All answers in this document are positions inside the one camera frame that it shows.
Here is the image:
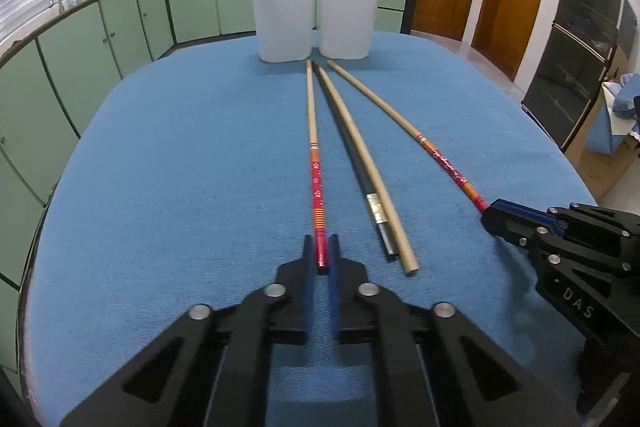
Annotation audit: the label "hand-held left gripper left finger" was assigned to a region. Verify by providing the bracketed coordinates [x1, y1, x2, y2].
[59, 234, 317, 427]

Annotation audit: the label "green base cabinets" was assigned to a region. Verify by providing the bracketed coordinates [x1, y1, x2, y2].
[0, 0, 423, 378]

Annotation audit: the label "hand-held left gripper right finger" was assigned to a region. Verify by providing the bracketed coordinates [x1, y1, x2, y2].
[327, 234, 583, 427]

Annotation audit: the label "blue tablecloth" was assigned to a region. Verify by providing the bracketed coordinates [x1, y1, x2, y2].
[17, 29, 598, 427]

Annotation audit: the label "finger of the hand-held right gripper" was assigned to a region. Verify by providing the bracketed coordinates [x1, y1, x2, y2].
[481, 207, 621, 278]
[492, 201, 640, 273]

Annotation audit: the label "red patterned chopstick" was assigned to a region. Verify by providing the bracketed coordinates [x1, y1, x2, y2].
[306, 60, 332, 275]
[327, 60, 491, 214]

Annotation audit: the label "black chopstick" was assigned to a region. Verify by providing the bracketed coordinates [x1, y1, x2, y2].
[320, 77, 401, 262]

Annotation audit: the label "blue cloth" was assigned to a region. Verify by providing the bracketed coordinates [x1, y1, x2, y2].
[585, 74, 640, 155]

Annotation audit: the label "plain wooden chopstick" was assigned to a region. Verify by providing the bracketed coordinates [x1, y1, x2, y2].
[316, 64, 420, 278]

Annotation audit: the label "black glass-door cabinet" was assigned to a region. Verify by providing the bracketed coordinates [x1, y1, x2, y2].
[521, 0, 638, 152]

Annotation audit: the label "white two-compartment utensil holder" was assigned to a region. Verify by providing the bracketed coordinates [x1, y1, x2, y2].
[248, 0, 383, 64]

